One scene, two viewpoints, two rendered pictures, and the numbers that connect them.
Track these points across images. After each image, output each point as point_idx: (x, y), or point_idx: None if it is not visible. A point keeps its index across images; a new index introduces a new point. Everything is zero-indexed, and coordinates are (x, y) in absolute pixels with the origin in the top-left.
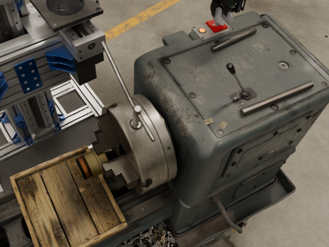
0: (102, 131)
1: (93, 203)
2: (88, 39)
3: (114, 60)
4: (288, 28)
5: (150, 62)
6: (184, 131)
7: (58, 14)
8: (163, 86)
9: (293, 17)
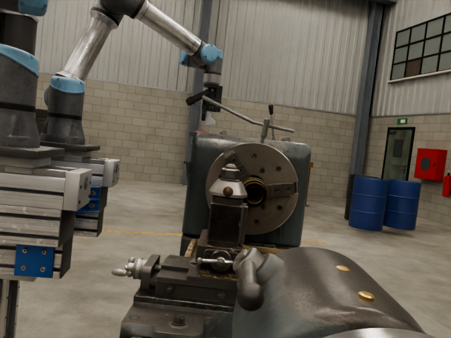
0: (241, 163)
1: None
2: (115, 160)
3: None
4: (103, 274)
5: (209, 134)
6: (282, 148)
7: (72, 143)
8: (238, 138)
9: (98, 267)
